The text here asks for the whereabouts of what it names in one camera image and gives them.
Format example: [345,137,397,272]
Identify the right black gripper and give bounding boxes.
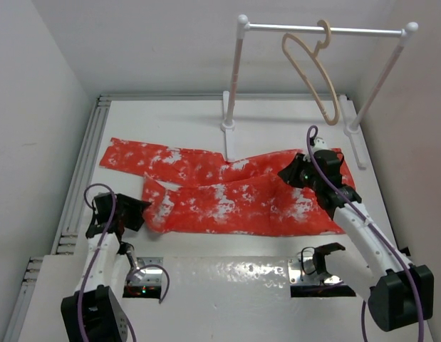
[278,152,321,192]

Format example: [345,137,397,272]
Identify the red white-splattered trousers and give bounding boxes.
[100,138,343,237]

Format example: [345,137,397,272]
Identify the beige wooden hanger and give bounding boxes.
[281,19,341,127]

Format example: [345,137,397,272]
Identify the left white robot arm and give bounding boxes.
[61,193,151,341]

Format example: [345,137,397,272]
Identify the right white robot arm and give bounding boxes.
[278,150,434,331]

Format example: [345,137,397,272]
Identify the white clothes rack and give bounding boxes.
[221,14,418,170]

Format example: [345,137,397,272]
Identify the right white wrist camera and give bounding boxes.
[309,137,329,153]

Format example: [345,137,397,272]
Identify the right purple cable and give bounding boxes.
[305,125,428,342]

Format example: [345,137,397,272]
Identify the purple cable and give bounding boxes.
[77,183,170,342]
[305,125,428,342]

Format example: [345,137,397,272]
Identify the aluminium frame rail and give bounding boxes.
[2,94,110,342]

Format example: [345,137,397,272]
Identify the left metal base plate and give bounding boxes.
[126,257,163,286]

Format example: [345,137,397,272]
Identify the metal base plate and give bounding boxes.
[126,257,163,286]
[287,256,346,289]

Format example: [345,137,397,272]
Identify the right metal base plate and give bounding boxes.
[287,256,346,289]

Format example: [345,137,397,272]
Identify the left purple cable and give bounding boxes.
[77,183,170,342]

